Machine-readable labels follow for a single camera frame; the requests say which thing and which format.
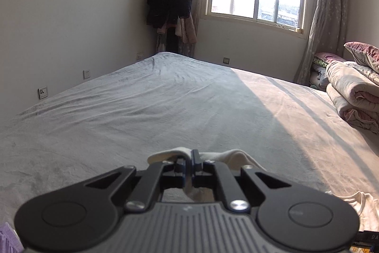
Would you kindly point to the patterned bedding bundle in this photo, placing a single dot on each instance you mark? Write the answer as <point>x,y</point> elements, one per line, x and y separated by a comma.
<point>319,75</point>

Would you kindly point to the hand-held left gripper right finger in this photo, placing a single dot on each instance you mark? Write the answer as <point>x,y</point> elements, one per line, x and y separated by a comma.
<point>195,170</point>

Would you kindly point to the cream printed t-shirt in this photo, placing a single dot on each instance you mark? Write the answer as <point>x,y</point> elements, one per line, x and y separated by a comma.
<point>237,156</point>

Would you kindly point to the bed with grey sheet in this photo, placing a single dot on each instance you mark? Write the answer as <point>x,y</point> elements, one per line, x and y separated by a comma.
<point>148,110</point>

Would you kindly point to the dark wall socket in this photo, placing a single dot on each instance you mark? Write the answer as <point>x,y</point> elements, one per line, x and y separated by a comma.
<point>226,60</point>

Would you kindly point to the pink grey pillow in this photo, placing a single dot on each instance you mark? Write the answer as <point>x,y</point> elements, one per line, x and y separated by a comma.
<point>365,54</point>

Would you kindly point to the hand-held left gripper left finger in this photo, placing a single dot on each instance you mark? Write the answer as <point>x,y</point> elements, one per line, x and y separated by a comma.
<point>182,171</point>

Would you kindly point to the white wall socket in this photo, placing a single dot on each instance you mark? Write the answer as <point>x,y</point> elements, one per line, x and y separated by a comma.
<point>43,93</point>
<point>86,74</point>

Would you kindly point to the purple cloth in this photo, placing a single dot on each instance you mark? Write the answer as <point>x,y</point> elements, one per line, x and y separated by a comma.
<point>9,238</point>

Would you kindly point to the folded beige pink duvet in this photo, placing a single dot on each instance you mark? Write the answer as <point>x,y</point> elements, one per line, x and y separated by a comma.
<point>352,87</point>

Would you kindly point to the small pink pillow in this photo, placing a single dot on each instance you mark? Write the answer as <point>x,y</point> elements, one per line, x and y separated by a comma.
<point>328,58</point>

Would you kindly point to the hanging pink garment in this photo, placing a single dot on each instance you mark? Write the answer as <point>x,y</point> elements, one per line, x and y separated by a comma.
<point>186,30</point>

